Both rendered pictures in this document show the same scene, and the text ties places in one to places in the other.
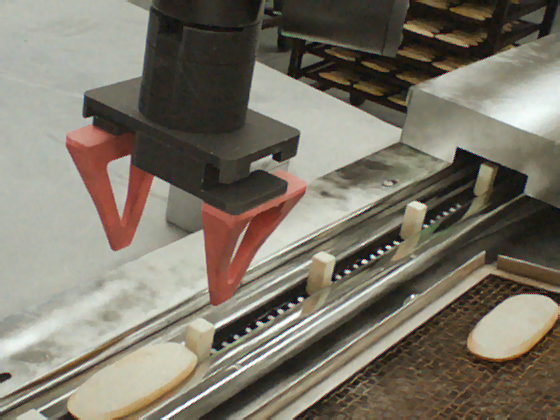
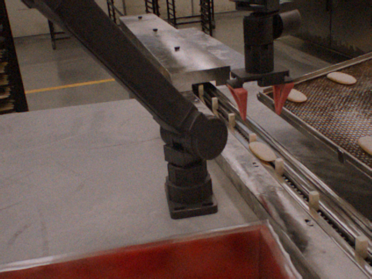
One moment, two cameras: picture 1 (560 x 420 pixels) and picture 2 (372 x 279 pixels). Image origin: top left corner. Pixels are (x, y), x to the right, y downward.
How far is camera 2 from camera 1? 0.81 m
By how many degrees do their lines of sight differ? 42
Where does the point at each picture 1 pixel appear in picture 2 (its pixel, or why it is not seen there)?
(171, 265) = not seen: hidden behind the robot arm
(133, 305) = (232, 142)
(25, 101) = (60, 148)
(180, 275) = not seen: hidden behind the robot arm
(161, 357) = (258, 144)
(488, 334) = (297, 97)
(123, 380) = (265, 150)
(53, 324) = (233, 153)
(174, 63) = (267, 55)
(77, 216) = (151, 153)
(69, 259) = not seen: hidden behind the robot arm
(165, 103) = (267, 66)
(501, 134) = (203, 73)
